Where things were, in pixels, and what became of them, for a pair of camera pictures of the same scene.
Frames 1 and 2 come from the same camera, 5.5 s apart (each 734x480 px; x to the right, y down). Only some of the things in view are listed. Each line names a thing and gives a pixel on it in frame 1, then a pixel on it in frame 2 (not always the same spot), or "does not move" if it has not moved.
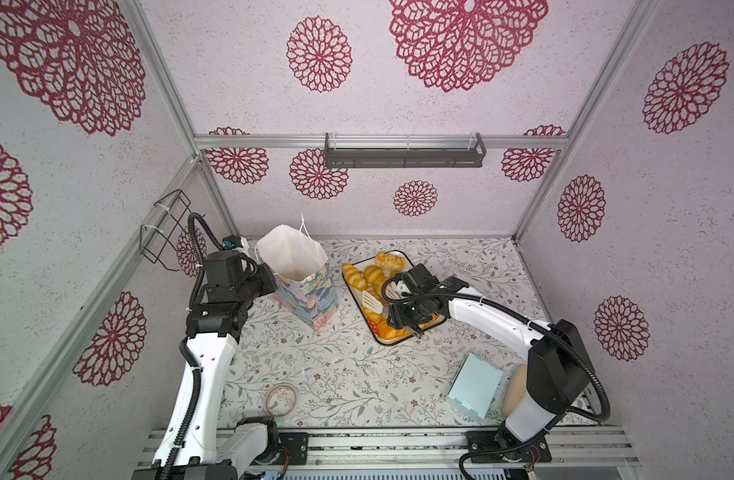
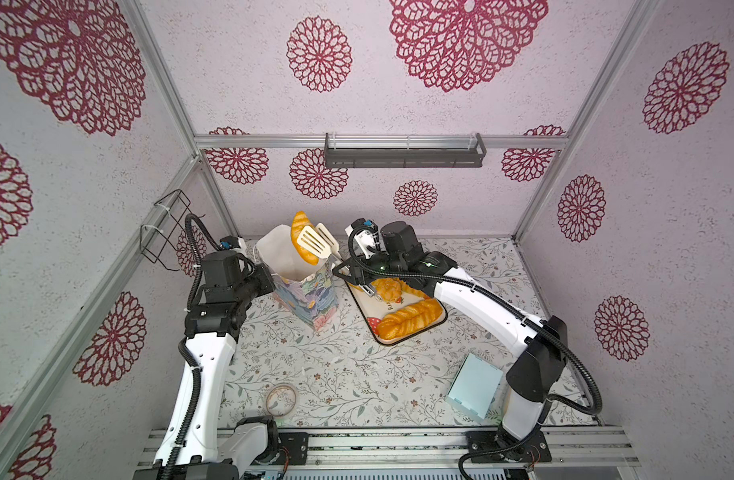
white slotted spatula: [372, 303] -> [320, 242]
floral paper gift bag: [304, 281] does not move
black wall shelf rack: [404, 157] does not move
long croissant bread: [377, 295] -> [300, 222]
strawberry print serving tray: [364, 279] does not move
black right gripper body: [408, 313] -> [381, 263]
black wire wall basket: [156, 237] does not move
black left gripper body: [257, 284] does not move
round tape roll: [281, 400] does not move
